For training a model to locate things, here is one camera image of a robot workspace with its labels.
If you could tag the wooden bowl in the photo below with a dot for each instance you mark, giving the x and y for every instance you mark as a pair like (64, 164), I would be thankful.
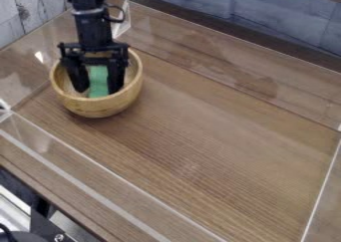
(96, 102)

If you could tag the green rectangular block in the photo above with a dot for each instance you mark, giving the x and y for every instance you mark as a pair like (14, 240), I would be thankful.
(98, 82)

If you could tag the clear acrylic corner bracket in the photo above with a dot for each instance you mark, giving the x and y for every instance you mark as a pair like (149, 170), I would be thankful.
(124, 25)

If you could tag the black metal clamp bracket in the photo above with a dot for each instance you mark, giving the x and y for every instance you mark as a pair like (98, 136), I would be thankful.
(46, 229)

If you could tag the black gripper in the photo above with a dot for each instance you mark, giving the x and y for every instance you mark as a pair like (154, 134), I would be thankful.
(94, 29)

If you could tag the clear acrylic tray wall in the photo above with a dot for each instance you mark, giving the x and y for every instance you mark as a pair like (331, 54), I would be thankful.
(224, 156)

